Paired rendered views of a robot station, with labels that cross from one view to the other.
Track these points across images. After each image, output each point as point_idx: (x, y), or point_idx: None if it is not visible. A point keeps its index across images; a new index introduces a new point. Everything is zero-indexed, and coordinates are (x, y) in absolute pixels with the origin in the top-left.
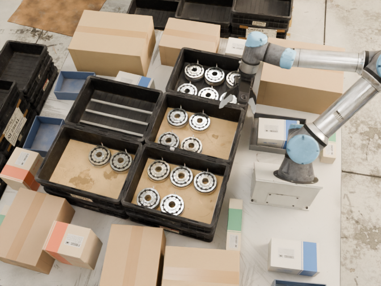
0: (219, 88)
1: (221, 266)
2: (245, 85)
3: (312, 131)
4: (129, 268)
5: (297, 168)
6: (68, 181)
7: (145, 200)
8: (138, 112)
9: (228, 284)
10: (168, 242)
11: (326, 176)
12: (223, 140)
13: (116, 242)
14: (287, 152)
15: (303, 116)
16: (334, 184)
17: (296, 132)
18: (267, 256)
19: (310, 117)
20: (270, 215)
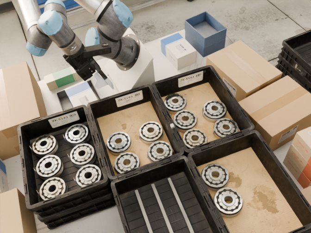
0: (63, 156)
1: (226, 58)
2: (91, 47)
3: (108, 2)
4: (285, 101)
5: (126, 39)
6: (278, 211)
7: (229, 126)
8: (146, 211)
9: (232, 50)
10: None
11: (100, 67)
12: (123, 119)
13: (280, 122)
14: (127, 27)
15: (49, 103)
16: (104, 61)
17: (109, 20)
18: (186, 67)
19: (48, 98)
20: (157, 79)
